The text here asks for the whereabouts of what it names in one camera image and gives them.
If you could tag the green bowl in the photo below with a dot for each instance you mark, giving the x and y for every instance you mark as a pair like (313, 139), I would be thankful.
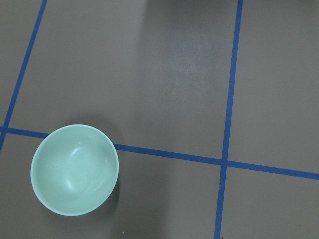
(74, 170)

